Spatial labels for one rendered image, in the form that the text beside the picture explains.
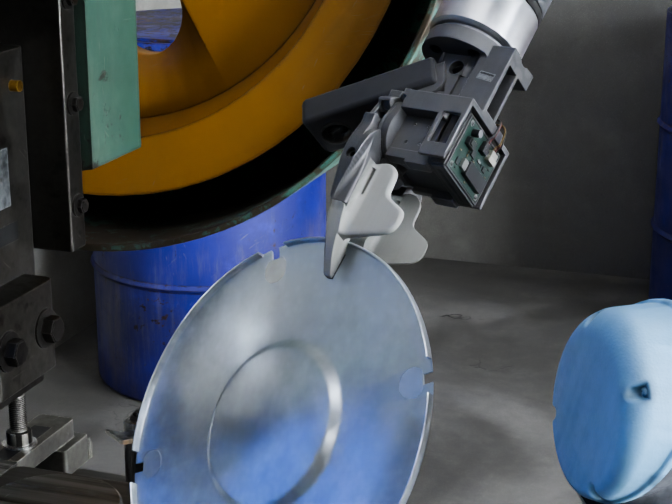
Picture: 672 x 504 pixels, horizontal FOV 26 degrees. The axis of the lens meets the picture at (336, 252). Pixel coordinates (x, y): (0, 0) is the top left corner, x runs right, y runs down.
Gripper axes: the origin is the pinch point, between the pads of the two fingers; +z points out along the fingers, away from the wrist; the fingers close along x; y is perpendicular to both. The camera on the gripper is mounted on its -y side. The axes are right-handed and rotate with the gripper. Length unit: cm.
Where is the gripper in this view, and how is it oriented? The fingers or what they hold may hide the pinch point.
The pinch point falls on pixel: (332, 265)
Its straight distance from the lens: 107.1
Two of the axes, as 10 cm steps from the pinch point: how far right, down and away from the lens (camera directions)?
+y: 7.7, 1.8, -6.1
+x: 4.5, 5.2, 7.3
